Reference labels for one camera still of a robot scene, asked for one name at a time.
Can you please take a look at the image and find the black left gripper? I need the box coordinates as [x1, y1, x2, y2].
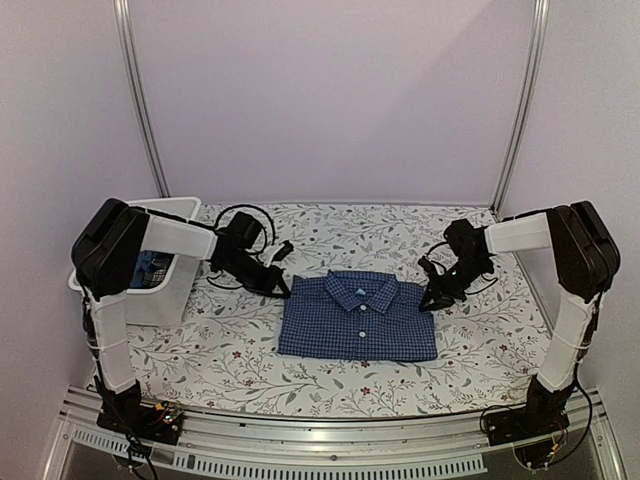
[220, 251, 290, 298]

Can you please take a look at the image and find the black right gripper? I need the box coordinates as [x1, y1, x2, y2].
[420, 257, 491, 312]

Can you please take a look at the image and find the blue plaid button shirt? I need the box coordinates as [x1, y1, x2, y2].
[277, 271, 438, 363]

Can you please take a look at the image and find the teal blue garment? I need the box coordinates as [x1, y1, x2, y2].
[130, 251, 156, 289]

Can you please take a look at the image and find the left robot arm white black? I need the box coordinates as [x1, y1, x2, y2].
[71, 198, 293, 434]

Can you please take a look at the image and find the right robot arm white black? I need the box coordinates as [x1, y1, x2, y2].
[419, 201, 621, 436]

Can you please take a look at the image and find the white plastic laundry bin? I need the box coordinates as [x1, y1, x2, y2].
[69, 196, 214, 336]

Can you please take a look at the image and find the black white plaid garment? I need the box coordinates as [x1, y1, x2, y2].
[147, 253, 174, 289]

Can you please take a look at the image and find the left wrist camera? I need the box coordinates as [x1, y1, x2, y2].
[213, 204, 294, 265]

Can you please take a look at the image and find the aluminium front rail base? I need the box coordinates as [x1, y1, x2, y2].
[43, 387, 631, 479]

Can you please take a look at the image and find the right aluminium frame post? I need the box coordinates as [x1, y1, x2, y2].
[491, 0, 550, 215]

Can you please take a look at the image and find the aluminium frame post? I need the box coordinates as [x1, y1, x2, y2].
[113, 0, 171, 198]
[491, 0, 550, 215]

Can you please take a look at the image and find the left aluminium frame post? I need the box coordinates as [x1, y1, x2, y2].
[113, 0, 171, 198]

